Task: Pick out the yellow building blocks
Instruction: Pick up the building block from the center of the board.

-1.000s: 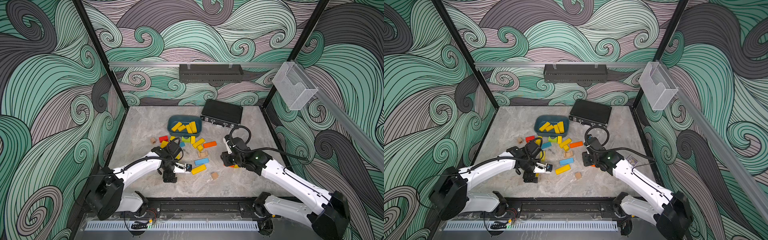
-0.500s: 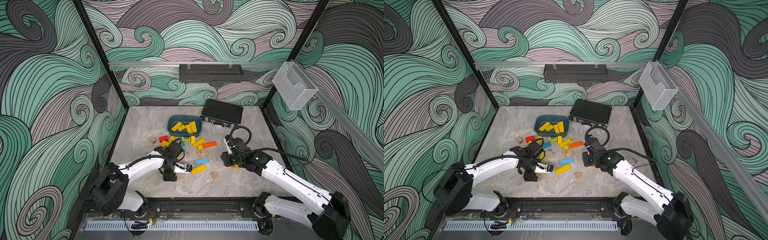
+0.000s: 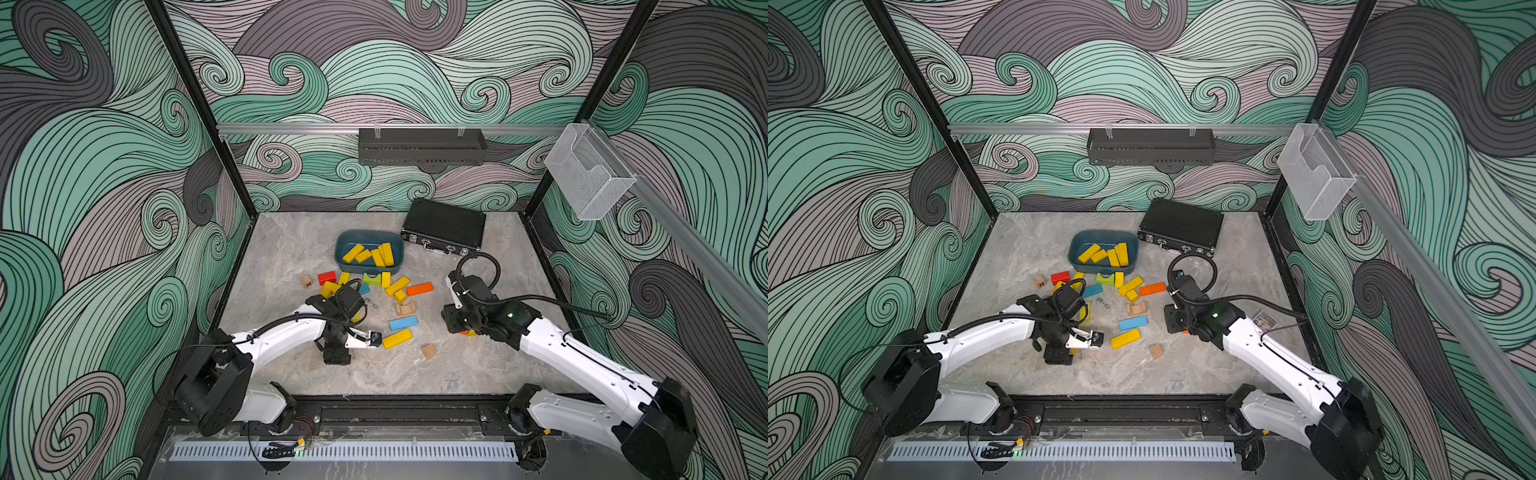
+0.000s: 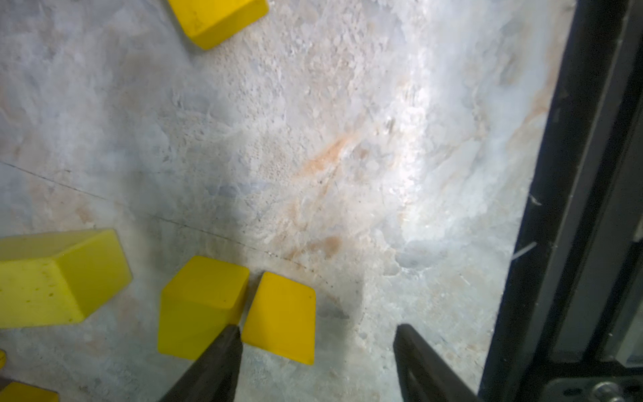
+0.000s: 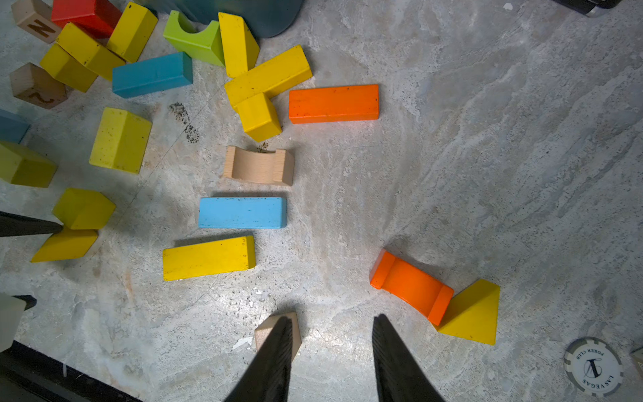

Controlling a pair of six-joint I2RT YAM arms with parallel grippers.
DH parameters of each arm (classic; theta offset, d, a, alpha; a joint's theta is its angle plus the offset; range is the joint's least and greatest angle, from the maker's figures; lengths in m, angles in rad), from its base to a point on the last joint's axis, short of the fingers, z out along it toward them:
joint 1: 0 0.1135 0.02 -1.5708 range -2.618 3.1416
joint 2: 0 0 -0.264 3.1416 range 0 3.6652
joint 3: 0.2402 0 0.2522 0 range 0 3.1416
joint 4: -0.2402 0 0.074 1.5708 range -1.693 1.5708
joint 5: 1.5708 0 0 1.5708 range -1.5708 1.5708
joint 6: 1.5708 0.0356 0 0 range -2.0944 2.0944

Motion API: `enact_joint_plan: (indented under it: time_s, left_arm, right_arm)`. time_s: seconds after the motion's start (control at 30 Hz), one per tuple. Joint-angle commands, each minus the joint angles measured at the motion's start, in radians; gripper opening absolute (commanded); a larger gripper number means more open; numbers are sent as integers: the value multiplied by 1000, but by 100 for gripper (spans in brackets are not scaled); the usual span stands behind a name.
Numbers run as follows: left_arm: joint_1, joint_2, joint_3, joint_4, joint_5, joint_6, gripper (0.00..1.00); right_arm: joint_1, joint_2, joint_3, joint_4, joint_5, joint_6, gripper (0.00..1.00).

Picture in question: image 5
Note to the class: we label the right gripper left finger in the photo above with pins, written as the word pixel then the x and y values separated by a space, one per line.
pixel 268 376

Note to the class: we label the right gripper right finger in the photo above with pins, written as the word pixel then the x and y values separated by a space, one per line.
pixel 398 376

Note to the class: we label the natural wood cube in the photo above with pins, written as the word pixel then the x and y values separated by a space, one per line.
pixel 270 329

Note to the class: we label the yellow triangle block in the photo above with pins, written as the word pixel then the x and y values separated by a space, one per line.
pixel 473 313

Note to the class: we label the orange arch block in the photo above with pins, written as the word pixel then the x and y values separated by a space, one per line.
pixel 426 294

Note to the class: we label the yellow long block lower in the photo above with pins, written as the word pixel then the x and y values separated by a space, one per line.
pixel 210 258

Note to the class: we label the yellow long block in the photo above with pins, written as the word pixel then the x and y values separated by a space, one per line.
pixel 210 258
pixel 271 78

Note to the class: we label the light blue long block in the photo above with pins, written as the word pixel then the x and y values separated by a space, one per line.
pixel 242 213

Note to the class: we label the poker chip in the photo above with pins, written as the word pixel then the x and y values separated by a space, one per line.
pixel 593 367

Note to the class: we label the natural wood arch block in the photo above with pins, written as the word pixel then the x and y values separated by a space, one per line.
pixel 273 168

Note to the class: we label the yellow small cube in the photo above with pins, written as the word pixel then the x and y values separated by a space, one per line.
pixel 259 118

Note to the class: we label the orange long block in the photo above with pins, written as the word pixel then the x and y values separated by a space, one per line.
pixel 334 104

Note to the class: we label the yellow long block upper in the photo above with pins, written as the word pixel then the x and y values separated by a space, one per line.
pixel 271 78

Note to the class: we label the teal long block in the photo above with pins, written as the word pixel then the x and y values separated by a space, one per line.
pixel 154 75

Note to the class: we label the green arch block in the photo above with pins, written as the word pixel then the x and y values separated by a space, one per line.
pixel 205 45

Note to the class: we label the small light blue block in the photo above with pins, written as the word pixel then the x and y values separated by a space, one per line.
pixel 12 127

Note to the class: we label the teal plastic bin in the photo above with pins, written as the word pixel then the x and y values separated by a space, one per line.
pixel 264 18

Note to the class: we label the red block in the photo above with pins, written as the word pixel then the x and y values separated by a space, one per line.
pixel 97 17

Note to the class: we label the black hard case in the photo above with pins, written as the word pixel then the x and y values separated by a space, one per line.
pixel 589 8

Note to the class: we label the lettered wood cube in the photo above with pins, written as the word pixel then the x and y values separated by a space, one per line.
pixel 34 17

